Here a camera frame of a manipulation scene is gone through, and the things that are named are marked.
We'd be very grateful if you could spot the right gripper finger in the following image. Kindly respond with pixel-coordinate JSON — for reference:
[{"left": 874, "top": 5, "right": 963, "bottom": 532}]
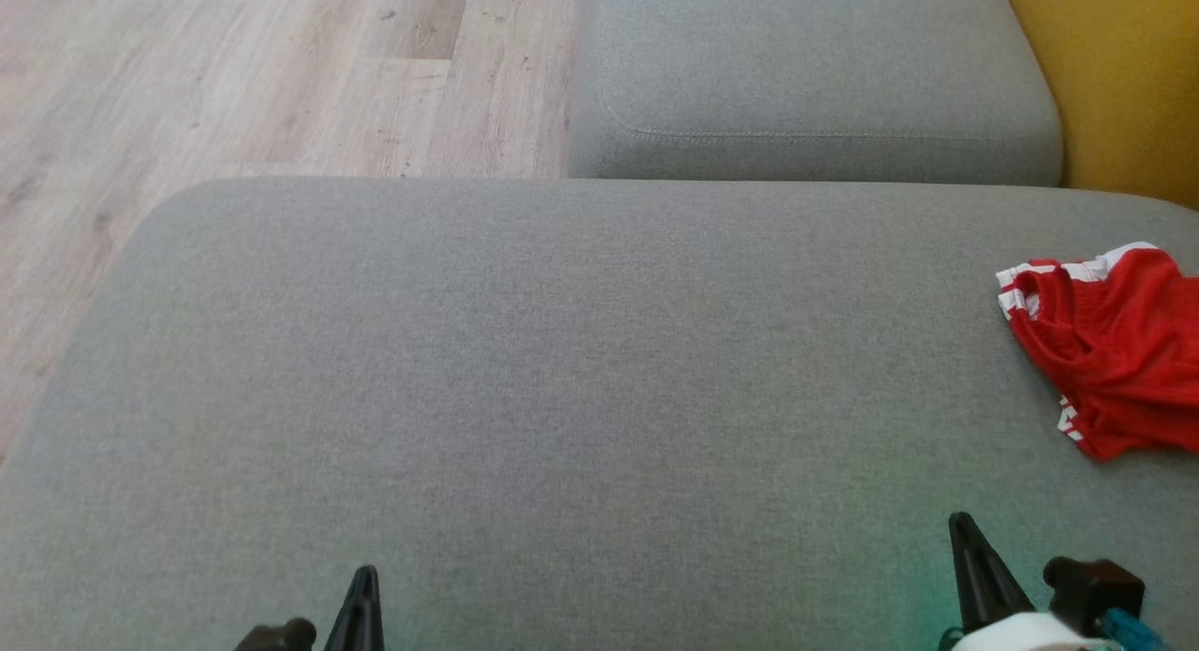
[
  {"left": 948, "top": 511, "right": 997, "bottom": 634},
  {"left": 960, "top": 511, "right": 1035, "bottom": 629}
]

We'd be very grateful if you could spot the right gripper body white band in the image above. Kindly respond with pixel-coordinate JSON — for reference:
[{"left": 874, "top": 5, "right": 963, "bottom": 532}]
[{"left": 948, "top": 611, "right": 1112, "bottom": 651}]

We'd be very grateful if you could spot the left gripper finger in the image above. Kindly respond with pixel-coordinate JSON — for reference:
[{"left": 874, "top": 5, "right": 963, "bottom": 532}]
[
  {"left": 363, "top": 565, "right": 386, "bottom": 651},
  {"left": 323, "top": 565, "right": 368, "bottom": 651}
]

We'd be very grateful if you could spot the red white basketball jersey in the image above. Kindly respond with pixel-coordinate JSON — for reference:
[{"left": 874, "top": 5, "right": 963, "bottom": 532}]
[{"left": 996, "top": 242, "right": 1199, "bottom": 462}]

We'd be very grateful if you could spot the large grey sofa seat cushion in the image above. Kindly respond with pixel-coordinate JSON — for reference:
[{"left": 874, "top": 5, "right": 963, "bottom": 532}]
[{"left": 0, "top": 176, "right": 1199, "bottom": 651}]

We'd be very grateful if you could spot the yellow sofa cushion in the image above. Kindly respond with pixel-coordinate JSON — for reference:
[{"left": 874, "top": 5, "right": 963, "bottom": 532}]
[{"left": 999, "top": 0, "right": 1199, "bottom": 210}]

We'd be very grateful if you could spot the small grey sofa cushion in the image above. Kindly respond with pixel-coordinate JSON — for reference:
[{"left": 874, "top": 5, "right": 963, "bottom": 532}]
[{"left": 567, "top": 0, "right": 1065, "bottom": 187}]

